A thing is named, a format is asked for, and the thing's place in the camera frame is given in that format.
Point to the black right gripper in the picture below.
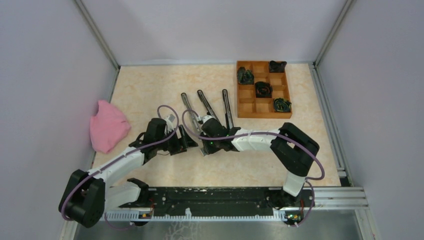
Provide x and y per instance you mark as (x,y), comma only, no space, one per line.
(210,150)

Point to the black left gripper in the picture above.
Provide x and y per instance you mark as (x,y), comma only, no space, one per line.
(184,141)

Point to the black stapler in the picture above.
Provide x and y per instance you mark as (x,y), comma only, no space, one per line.
(227,106)
(206,104)

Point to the staple box tray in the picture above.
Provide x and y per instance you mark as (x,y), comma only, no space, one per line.
(203,151)

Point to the grey silver stapler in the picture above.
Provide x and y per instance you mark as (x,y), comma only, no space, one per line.
(193,118)

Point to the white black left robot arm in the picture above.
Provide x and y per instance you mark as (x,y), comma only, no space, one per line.
(88,195)

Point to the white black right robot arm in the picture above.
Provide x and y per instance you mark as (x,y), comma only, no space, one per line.
(293,148)

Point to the wooden compartment tray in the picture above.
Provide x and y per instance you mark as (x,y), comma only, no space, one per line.
(250,107)

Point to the green camouflage rolled sock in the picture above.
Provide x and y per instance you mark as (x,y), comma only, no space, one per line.
(245,76)

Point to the blue green rolled sock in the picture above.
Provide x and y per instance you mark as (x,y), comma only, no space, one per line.
(282,105)

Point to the pink cloth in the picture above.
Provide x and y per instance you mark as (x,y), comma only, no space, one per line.
(108,127)

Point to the dark rolled sock back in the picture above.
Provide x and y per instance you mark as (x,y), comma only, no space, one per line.
(277,66)

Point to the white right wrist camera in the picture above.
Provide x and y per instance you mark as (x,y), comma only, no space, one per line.
(204,119)

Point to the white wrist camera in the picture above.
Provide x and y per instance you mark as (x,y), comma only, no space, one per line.
(170,119)
(204,119)

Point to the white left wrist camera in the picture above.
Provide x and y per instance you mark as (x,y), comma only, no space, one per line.
(170,119)

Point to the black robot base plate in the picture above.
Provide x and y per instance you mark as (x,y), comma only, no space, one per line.
(219,204)

